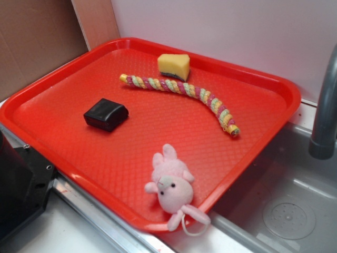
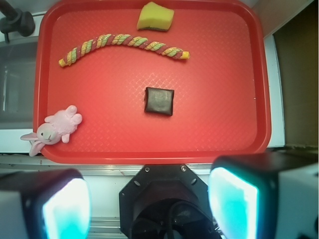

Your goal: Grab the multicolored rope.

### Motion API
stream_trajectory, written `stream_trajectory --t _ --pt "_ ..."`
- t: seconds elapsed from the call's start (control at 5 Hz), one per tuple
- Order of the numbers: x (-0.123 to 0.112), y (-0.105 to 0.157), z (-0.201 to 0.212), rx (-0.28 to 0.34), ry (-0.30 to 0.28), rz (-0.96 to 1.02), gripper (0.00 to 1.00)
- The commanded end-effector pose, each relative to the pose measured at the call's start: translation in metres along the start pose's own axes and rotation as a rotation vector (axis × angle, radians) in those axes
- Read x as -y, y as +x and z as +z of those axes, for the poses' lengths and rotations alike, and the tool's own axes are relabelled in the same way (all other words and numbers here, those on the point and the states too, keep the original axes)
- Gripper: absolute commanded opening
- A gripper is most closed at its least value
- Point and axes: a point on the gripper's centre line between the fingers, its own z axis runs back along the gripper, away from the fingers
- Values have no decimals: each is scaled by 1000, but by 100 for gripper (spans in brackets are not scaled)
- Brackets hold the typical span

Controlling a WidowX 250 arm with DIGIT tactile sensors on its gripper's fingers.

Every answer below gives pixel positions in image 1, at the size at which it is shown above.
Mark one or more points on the red plastic tray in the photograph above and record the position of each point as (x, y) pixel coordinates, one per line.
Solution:
(217, 123)

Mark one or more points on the pink plush sheep toy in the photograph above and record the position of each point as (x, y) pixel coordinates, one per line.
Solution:
(172, 183)

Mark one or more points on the yellow sponge with dark base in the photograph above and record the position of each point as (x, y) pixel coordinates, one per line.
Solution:
(174, 65)

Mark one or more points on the black rectangular block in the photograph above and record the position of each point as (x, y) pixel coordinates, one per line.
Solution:
(106, 115)

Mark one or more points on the grey toy sink basin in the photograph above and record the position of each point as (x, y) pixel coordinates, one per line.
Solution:
(285, 201)

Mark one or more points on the grey faucet spout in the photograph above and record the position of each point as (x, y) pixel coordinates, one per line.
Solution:
(323, 137)

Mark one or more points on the brown cardboard panel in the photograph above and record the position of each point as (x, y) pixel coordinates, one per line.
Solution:
(37, 37)

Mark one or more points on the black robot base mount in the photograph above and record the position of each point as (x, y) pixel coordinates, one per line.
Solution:
(26, 180)

